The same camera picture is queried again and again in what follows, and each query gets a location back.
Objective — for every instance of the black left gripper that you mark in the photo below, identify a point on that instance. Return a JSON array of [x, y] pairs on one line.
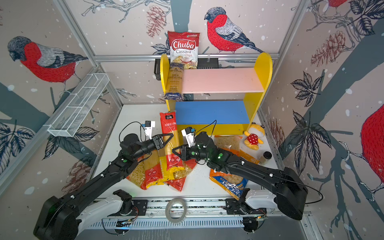
[[156, 140]]

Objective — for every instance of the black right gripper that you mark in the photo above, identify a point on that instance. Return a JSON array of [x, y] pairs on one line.
[[185, 152]]

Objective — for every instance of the red spaghetti pack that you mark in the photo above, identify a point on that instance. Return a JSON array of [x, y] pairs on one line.
[[152, 170], [169, 125]]

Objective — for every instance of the blue gold spaghetti pack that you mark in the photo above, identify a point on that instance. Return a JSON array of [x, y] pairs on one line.
[[175, 82]]

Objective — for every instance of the yellow spaghetti pack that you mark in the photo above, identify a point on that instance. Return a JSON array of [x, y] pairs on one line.
[[168, 175]]

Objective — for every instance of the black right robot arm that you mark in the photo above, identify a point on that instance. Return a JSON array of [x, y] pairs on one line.
[[290, 192]]

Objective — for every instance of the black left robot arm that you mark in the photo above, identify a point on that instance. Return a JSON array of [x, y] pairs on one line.
[[58, 219]]

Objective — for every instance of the yellow shelf pink blue boards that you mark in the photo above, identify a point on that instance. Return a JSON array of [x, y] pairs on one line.
[[225, 117]]

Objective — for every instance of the orange Pastatime pasta bag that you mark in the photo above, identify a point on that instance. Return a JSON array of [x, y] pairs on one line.
[[231, 150]]

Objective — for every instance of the blue macaroni pasta bag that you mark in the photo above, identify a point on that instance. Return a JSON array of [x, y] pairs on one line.
[[232, 184]]

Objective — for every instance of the red fusilli bag right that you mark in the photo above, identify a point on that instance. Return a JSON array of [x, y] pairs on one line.
[[180, 176]]

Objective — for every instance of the red fusilli bag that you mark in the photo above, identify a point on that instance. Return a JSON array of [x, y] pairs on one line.
[[180, 176], [138, 176]]

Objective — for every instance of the red fusilli bag left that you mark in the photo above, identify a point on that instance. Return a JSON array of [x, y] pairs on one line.
[[138, 176]]

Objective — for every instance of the clear tape roll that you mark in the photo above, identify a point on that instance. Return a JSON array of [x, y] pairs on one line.
[[176, 210]]

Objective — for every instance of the yellow red plush toy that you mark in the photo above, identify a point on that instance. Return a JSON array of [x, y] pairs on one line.
[[253, 136]]

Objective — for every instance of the small spice jar black lid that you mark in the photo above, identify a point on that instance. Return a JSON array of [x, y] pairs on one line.
[[265, 157]]

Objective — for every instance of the red Chuba cassava chips bag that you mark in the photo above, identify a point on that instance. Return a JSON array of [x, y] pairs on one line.
[[184, 48]]

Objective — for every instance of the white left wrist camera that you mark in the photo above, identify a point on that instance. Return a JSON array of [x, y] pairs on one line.
[[148, 127]]

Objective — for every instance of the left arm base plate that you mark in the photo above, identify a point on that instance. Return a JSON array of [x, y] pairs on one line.
[[133, 208]]

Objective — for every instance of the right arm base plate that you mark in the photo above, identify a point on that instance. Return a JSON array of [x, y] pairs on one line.
[[234, 207]]

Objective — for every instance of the white wire mesh basket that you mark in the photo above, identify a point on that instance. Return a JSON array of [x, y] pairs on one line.
[[81, 102]]

